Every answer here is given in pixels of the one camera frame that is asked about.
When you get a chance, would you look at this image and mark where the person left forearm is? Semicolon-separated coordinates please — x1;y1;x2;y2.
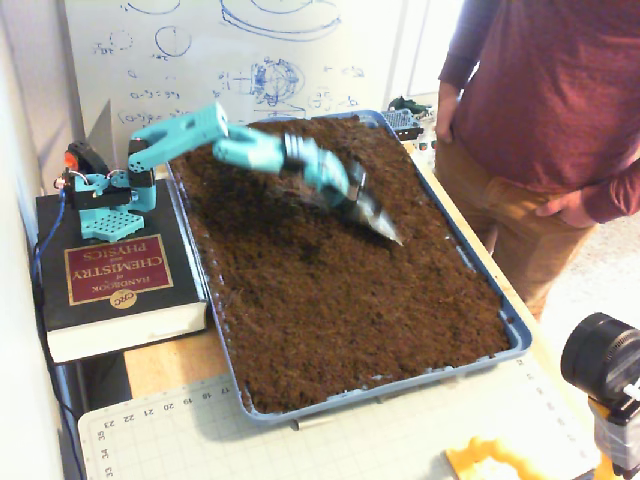
579;152;640;226

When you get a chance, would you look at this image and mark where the whiteboard with blue drawings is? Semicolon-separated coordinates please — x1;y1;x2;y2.
62;0;406;146

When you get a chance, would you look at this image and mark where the blue cable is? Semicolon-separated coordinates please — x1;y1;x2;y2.
29;197;69;301

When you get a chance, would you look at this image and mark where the blue plastic tray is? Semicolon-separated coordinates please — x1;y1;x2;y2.
160;109;533;427

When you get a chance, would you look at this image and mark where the grey metal bar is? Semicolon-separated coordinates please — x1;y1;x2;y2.
292;415;337;431

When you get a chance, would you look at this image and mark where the black cable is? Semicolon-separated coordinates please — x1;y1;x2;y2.
30;244;86;480

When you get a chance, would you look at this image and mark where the white printed bag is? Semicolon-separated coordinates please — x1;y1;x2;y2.
403;104;439;174

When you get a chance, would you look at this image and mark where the yellow plastic part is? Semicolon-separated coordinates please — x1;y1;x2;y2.
444;437;546;480

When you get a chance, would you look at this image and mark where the green object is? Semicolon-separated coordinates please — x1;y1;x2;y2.
387;95;434;114

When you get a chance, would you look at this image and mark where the yellow taped camera stand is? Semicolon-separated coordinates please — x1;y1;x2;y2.
587;394;640;480

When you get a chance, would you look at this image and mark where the person in maroon shirt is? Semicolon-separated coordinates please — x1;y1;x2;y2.
433;0;640;321

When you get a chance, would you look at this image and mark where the brown soil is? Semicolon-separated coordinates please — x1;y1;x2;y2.
167;115;512;415

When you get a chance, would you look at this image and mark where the grey gridded cutting mat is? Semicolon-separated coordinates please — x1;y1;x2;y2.
77;349;601;480

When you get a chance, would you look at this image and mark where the black webcam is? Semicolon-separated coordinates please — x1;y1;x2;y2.
559;312;640;406

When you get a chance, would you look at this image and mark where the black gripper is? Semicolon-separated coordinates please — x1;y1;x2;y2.
339;160;406;249

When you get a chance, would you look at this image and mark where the person right forearm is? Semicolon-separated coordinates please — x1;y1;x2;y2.
437;29;482;101

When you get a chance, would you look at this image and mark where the person left hand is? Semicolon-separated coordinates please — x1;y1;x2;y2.
533;189;596;232

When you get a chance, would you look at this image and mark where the black chemistry physics handbook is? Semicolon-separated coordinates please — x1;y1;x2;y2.
35;179;209;364

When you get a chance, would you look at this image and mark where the black device with orange cap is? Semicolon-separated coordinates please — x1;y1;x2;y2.
63;140;109;176

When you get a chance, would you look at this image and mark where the person right hand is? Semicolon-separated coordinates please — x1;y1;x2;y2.
433;93;457;145

